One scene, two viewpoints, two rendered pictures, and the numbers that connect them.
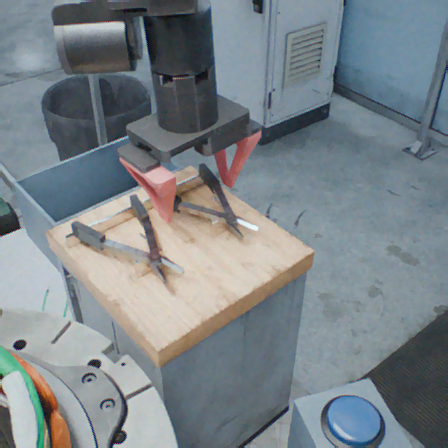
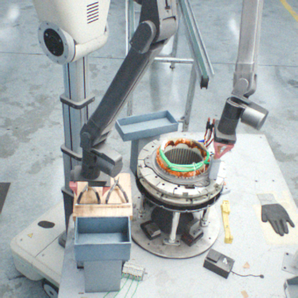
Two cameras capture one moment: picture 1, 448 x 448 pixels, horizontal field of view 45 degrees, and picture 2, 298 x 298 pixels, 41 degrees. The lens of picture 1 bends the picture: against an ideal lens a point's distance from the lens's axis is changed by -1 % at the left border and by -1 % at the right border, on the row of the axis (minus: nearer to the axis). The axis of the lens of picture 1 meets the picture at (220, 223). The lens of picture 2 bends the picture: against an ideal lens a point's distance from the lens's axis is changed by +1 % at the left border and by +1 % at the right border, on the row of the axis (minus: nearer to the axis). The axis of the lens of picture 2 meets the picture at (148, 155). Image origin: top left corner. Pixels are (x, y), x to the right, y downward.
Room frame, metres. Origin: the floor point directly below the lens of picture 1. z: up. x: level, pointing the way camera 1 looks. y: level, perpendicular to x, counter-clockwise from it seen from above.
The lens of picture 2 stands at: (1.14, 0.66, 2.03)
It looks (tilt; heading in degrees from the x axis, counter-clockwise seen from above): 40 degrees down; 212
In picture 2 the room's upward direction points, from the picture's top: 6 degrees clockwise
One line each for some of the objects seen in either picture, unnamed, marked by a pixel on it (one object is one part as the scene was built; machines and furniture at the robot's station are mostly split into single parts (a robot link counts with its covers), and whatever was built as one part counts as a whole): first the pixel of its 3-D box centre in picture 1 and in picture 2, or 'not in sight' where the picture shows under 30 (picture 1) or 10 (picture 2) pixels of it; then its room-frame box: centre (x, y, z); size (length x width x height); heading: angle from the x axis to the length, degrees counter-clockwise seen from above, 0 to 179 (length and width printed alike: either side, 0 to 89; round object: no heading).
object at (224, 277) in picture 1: (177, 249); (103, 195); (0.41, 0.04, 1.05); 0.20 x 0.19 x 0.02; 40
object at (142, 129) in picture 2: not in sight; (144, 146); (-0.03, -0.09, 0.92); 0.25 x 0.11 x 0.28; 148
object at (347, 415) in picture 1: (353, 419); not in sight; (0.23, -0.10, 1.04); 0.04 x 0.04 x 0.01
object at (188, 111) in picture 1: (186, 100); (91, 169); (0.46, 0.03, 1.20); 0.10 x 0.07 x 0.07; 130
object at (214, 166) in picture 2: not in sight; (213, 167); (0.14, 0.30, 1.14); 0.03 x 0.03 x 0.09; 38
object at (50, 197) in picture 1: (113, 263); (102, 257); (0.53, 0.14, 0.92); 0.17 x 0.11 x 0.28; 130
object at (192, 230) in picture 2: not in sight; (194, 228); (0.17, 0.30, 0.85); 0.06 x 0.04 x 0.05; 170
